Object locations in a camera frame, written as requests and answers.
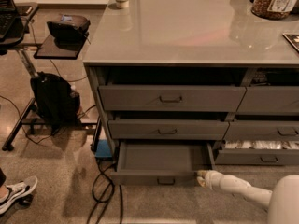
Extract jar of nuts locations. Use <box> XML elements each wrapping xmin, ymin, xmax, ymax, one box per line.
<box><xmin>251</xmin><ymin>0</ymin><xmax>297</xmax><ymax>20</ymax></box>

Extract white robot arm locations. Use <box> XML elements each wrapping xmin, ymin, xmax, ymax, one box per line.
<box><xmin>196</xmin><ymin>170</ymin><xmax>299</xmax><ymax>224</ymax></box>

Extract black rolling laptop stand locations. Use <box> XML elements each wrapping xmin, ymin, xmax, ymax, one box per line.
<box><xmin>0</xmin><ymin>3</ymin><xmax>89</xmax><ymax>151</ymax></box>

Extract black laptop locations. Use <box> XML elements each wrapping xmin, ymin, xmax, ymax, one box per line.
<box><xmin>0</xmin><ymin>0</ymin><xmax>19</xmax><ymax>39</ymax></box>

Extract grey drawer cabinet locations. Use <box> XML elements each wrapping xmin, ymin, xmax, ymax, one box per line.
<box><xmin>82</xmin><ymin>0</ymin><xmax>299</xmax><ymax>166</ymax></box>

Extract black floor cables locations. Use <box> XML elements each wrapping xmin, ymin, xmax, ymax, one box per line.
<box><xmin>85</xmin><ymin>159</ymin><xmax>125</xmax><ymax>224</ymax></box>

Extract dark card on counter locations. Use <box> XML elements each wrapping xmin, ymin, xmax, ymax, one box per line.
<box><xmin>282</xmin><ymin>33</ymin><xmax>299</xmax><ymax>53</ymax></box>

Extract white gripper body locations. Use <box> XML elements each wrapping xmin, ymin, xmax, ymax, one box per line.
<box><xmin>204</xmin><ymin>170</ymin><xmax>223</xmax><ymax>190</ymax></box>

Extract grey drawer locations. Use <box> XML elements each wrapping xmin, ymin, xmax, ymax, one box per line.
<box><xmin>111</xmin><ymin>142</ymin><xmax>215</xmax><ymax>186</ymax></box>
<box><xmin>98</xmin><ymin>85</ymin><xmax>246</xmax><ymax>112</ymax></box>
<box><xmin>213</xmin><ymin>145</ymin><xmax>299</xmax><ymax>166</ymax></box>
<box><xmin>238</xmin><ymin>86</ymin><xmax>299</xmax><ymax>113</ymax></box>
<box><xmin>108</xmin><ymin>119</ymin><xmax>229</xmax><ymax>140</ymax></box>
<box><xmin>224</xmin><ymin>120</ymin><xmax>299</xmax><ymax>141</ymax></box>

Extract white sneaker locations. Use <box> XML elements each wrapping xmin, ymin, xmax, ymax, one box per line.
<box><xmin>0</xmin><ymin>176</ymin><xmax>38</xmax><ymax>215</ymax></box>

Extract black pouch on tray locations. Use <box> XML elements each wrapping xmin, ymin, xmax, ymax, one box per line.
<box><xmin>47</xmin><ymin>14</ymin><xmax>91</xmax><ymax>42</ymax></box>

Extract blue box on floor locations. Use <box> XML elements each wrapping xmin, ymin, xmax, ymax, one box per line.
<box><xmin>95</xmin><ymin>139</ymin><xmax>112</xmax><ymax>159</ymax></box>

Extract black backpack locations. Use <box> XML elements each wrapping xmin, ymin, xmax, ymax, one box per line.
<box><xmin>30</xmin><ymin>72</ymin><xmax>80</xmax><ymax>135</ymax></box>

